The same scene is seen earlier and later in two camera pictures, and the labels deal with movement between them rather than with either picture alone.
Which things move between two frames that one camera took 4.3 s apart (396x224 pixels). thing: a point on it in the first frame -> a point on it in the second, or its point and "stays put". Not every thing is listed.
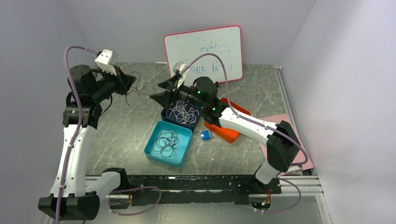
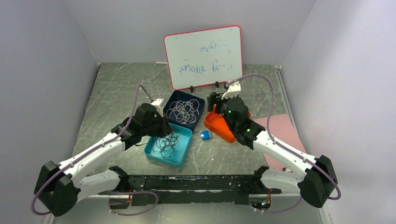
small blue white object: (205, 135) stays put
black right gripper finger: (169, 85) -> (225, 100)
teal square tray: (168, 143) stays put
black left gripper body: (109, 84) -> (157, 128)
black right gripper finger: (165, 99) -> (211, 100)
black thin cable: (165, 143) stays put
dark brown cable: (165, 143) stays put
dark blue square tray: (181, 114) stays put
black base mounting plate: (152, 191) stays put
